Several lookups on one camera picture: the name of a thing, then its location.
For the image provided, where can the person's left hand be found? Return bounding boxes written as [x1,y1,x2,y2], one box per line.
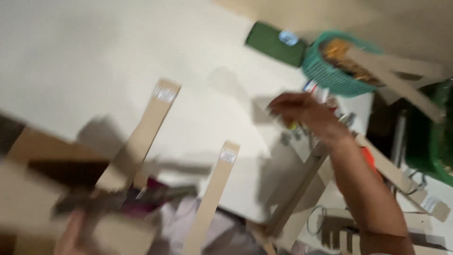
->
[52,210,92,255]

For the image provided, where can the person's right hand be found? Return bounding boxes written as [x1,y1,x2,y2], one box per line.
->
[268,92,355,150]

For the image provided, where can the white red blue tube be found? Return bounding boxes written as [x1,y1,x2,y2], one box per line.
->
[302,80,331,104]

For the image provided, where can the teal plastic basket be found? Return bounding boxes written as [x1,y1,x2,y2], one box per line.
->
[302,30,386,98]

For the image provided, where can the dark green box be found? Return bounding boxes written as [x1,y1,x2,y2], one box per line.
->
[245,21,308,68]

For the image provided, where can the grey metal clip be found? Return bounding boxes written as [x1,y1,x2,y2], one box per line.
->
[338,112,357,127]

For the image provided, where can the pale blue round cap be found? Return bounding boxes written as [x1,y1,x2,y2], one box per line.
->
[278,30,299,47]

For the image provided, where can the yellow brown scraps heap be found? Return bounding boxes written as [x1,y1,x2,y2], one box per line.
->
[320,38,384,87]

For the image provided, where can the plain cardboard strip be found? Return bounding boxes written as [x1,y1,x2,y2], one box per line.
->
[265,142,335,250]

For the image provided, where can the orange tool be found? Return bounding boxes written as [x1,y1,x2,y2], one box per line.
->
[360,146,381,178]

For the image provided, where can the cardboard strip with white label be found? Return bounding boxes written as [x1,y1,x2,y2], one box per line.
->
[182,140,241,255]
[354,133,451,223]
[95,79,182,193]

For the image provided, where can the forked cardboard piece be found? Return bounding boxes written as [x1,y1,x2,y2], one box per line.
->
[345,46,447,124]

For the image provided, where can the notched cardboard piece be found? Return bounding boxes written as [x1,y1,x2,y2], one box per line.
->
[320,214,361,255]

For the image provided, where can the person's pink purple clothing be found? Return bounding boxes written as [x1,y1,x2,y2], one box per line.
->
[122,177,269,255]

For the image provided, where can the green plastic bucket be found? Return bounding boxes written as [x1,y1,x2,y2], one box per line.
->
[403,80,453,188]

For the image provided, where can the large cardboard sheet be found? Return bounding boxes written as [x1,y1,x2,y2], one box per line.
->
[0,126,156,255]

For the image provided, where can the thin grey wire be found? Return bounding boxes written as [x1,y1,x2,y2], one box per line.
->
[306,205,328,236]

